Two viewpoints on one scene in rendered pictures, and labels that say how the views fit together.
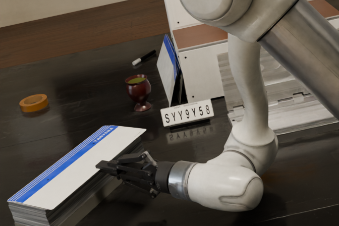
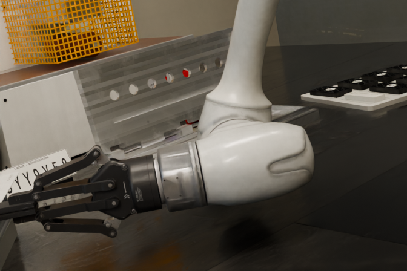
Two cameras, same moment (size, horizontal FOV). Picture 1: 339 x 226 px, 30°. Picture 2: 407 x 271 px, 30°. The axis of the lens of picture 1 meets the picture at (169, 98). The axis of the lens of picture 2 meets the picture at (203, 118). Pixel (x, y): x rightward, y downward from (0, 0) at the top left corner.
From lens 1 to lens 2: 0.91 m
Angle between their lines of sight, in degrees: 39
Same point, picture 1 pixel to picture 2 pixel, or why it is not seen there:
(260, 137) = (260, 96)
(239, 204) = (300, 168)
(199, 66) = (25, 114)
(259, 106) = (266, 33)
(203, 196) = (239, 175)
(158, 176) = (135, 176)
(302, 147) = not seen: hidden behind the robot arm
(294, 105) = (187, 136)
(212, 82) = (46, 139)
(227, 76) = (95, 102)
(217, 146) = not seen: hidden behind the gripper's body
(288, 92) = (174, 120)
